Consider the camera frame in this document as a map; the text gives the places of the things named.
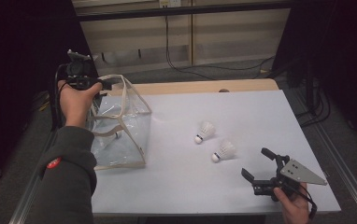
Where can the white shuttlecock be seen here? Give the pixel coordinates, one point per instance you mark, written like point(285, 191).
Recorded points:
point(109, 141)
point(225, 151)
point(205, 130)

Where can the dark curtain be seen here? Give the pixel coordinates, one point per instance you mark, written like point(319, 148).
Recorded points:
point(341, 46)
point(17, 62)

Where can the white paper sheet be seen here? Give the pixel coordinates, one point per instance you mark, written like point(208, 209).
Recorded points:
point(229, 193)

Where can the person's left hand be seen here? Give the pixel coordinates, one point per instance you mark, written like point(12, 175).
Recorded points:
point(75, 105)

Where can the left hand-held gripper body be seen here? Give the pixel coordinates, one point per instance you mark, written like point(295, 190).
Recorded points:
point(80, 73)

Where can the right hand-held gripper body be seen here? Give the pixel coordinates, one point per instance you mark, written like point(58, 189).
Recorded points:
point(295, 172)

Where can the person's right hand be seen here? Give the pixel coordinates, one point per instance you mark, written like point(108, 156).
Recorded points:
point(295, 208)

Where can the clear plastic bag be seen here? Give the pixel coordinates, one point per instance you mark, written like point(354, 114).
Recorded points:
point(133, 124)

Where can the small dark round object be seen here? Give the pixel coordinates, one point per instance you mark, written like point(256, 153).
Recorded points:
point(224, 90)

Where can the white wall socket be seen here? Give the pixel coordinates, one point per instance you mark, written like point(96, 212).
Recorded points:
point(169, 3)

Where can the light wooden cabinet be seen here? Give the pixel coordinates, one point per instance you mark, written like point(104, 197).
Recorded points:
point(229, 34)

